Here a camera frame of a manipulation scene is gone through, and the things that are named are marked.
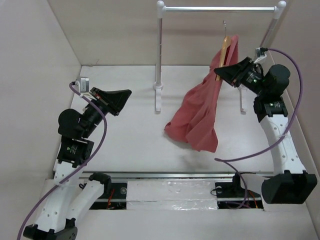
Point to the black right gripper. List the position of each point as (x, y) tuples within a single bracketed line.
[(235, 74)]

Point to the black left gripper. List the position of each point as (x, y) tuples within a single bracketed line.
[(113, 101)]

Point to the wooden clothes hanger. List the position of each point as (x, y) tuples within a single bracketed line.
[(225, 44)]

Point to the red t shirt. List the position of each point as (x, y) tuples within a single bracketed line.
[(194, 121)]

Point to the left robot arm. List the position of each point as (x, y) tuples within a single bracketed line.
[(82, 136)]

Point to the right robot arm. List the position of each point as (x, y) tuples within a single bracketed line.
[(290, 183)]

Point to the white clothes rack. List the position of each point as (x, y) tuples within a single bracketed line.
[(161, 9)]

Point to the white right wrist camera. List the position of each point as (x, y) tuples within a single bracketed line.
[(260, 55)]

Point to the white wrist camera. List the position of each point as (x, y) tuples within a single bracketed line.
[(83, 86), (260, 55)]

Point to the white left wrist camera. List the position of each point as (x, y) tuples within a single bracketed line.
[(83, 86)]

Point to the aluminium front rail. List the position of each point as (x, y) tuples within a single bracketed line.
[(122, 189)]

